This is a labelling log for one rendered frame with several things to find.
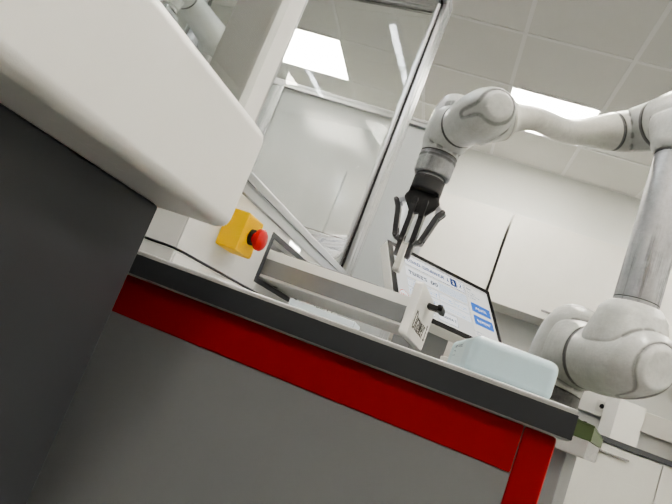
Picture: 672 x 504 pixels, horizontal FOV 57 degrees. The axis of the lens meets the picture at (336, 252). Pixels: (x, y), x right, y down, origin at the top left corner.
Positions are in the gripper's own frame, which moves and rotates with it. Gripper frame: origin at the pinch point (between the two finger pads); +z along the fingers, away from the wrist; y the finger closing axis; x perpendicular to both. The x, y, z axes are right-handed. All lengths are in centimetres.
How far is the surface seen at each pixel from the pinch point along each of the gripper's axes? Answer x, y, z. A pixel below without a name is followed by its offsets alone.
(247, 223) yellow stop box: 41.3, 18.9, 10.9
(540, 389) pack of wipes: 69, -33, 22
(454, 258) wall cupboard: -324, 30, -76
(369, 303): 18.0, -1.2, 14.5
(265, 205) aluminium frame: 28.6, 23.2, 4.2
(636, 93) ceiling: -219, -51, -180
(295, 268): 18.0, 16.3, 12.8
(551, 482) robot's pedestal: -18, -47, 35
